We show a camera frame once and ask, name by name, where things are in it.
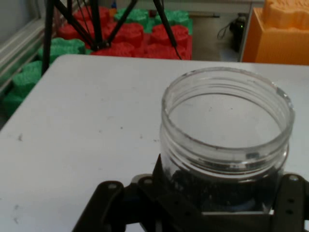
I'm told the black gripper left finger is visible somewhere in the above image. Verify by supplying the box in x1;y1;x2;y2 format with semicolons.
72;154;218;232

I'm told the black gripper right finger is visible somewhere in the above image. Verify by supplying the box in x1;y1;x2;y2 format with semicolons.
271;173;309;232

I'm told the clear plastic jar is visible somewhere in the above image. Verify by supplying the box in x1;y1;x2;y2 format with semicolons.
159;67;295;213

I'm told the black seeds heap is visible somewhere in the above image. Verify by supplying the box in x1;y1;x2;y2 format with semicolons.
169;169;276;211

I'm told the red foam building block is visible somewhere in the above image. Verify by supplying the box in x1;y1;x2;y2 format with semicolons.
56;6;194;60

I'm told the orange foam building block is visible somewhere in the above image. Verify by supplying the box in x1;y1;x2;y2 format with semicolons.
241;0;309;66

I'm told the black tripod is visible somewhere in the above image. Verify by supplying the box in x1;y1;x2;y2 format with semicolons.
42;0;184;75

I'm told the thin black tripod cable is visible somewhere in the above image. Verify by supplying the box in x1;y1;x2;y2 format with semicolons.
172;44;184;60

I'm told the black device with cable loop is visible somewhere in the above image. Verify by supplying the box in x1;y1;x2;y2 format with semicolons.
217;13;249;53

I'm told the aluminium profile rail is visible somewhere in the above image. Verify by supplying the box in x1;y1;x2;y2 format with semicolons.
0;14;49;90

